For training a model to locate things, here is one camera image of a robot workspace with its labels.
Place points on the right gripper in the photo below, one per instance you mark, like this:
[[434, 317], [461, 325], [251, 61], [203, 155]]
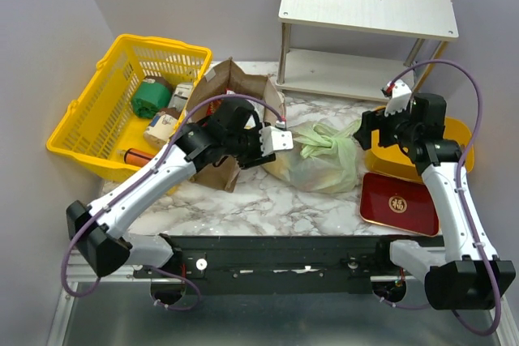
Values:
[[385, 120]]

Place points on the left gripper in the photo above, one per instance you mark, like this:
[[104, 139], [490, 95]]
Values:
[[257, 160]]

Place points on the green plastic grocery bag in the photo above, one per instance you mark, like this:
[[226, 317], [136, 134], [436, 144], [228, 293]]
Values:
[[324, 158]]

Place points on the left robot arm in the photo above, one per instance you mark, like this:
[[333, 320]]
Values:
[[99, 230]]

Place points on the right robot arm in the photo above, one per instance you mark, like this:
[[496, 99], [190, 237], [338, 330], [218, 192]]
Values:
[[471, 276]]

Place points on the white chips packet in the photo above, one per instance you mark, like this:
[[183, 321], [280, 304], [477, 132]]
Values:
[[214, 105]]

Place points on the brown paper bag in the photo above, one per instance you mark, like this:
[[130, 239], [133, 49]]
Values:
[[248, 78]]

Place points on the white small carton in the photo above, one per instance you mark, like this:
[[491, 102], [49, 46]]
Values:
[[180, 96]]

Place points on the red lacquer tray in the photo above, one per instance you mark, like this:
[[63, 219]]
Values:
[[399, 204]]

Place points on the orange bottle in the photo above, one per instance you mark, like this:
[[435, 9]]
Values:
[[135, 157]]

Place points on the yellow plastic shopping basket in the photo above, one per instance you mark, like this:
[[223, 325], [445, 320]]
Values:
[[100, 123]]

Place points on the white two-tier shelf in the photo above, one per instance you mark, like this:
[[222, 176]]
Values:
[[352, 48]]

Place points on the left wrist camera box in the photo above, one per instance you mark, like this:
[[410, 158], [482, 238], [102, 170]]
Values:
[[273, 140]]

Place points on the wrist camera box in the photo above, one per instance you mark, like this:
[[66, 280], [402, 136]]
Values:
[[273, 140], [398, 94]]

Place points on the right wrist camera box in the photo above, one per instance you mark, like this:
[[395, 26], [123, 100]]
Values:
[[398, 94]]

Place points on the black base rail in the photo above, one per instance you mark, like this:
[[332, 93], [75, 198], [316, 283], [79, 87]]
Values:
[[282, 265]]

